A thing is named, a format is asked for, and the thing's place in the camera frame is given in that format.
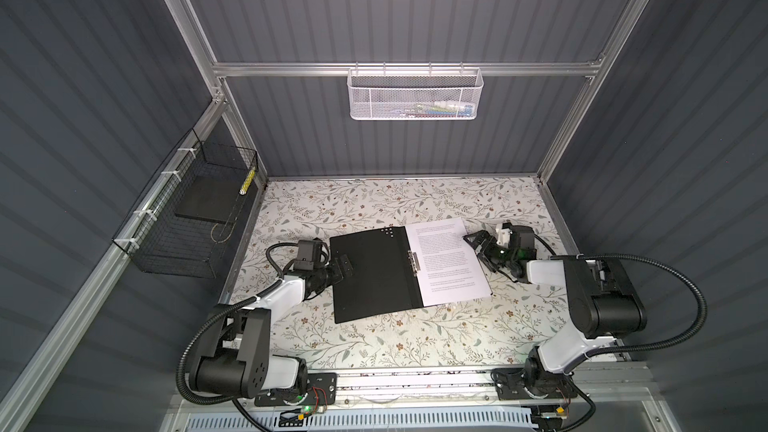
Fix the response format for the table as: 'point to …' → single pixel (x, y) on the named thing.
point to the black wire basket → (187, 220)
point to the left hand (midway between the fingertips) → (345, 271)
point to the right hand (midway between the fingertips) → (474, 247)
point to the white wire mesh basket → (415, 93)
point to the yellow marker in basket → (247, 181)
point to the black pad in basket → (212, 197)
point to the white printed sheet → (450, 267)
